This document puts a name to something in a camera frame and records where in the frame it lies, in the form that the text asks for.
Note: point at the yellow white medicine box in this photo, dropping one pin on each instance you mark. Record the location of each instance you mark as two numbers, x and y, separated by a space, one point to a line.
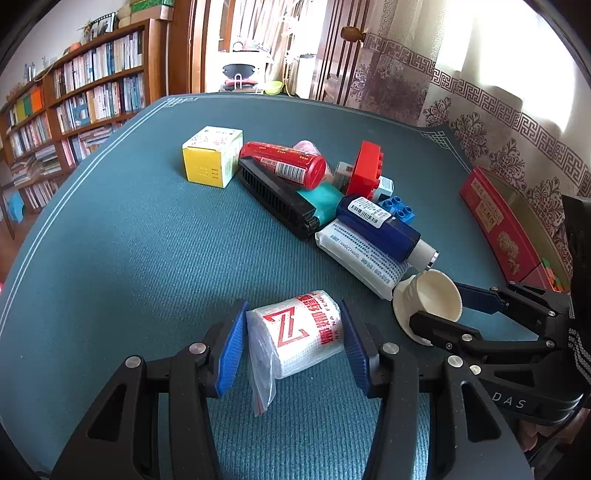
207 164

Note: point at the brown wooden door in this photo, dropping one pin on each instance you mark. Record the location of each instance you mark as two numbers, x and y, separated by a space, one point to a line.
339 64

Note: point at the photo frame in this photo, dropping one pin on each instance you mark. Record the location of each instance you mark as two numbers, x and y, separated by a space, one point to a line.
102 26

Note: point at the red tin box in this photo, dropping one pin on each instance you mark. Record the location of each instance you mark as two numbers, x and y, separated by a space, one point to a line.
503 230

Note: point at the pink packet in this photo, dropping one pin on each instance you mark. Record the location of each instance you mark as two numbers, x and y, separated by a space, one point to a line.
307 146

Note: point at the bagged white bandage roll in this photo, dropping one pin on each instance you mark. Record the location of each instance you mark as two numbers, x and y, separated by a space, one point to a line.
300 332

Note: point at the white paper cup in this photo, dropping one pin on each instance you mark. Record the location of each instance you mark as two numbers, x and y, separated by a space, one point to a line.
438 295

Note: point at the round wooden door knob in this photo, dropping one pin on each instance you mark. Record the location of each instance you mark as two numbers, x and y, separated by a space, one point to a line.
353 34

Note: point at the person's right hand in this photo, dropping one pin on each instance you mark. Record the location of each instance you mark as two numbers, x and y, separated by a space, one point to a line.
538 436

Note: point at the red cylindrical can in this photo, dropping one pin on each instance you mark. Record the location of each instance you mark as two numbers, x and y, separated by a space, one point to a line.
281 161

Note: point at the small white carton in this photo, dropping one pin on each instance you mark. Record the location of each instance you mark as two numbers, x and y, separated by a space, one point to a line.
342 175

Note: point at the navy bottle with white cap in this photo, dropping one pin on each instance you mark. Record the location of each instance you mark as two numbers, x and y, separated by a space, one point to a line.
392 233

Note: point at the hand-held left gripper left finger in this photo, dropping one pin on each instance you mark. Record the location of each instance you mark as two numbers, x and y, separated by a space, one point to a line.
231 350

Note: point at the blue building block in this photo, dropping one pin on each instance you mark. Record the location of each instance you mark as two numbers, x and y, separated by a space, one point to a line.
399 210

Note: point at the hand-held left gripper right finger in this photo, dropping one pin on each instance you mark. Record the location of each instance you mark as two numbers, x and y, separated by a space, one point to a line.
353 350

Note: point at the stack of cardboard boxes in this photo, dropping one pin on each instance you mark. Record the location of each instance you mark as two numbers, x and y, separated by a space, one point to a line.
143 9

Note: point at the small colourful toy pieces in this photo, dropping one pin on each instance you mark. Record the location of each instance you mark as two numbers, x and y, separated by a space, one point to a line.
551 273

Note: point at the beige window curtain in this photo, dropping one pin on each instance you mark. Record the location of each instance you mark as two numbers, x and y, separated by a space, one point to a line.
258 23

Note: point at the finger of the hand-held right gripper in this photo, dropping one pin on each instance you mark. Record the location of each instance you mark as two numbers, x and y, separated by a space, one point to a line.
438 327
480 297

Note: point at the teal plastic item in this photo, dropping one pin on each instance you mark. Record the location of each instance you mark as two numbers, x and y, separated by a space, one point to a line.
323 199

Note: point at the red building block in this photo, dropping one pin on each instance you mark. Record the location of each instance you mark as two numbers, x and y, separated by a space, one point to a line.
367 168

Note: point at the wooden door frame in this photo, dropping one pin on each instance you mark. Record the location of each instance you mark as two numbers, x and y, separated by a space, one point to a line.
184 46

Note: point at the rows of books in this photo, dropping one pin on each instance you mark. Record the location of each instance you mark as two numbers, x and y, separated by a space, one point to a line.
92 87

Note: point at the black wok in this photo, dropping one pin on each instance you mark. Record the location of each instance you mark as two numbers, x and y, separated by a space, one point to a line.
240 69

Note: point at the white tissue pack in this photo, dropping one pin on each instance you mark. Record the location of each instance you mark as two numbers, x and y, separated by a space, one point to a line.
355 258

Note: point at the wooden bookshelf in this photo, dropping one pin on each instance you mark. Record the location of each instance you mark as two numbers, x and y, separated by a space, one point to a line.
152 60

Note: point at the patterned white purple curtain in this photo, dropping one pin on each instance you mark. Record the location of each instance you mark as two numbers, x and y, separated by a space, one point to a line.
485 115

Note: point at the black ribbed case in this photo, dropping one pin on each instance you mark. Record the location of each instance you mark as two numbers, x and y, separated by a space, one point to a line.
277 196

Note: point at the green plastic basin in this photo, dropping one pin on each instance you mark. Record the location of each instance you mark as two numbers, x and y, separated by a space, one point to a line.
274 87

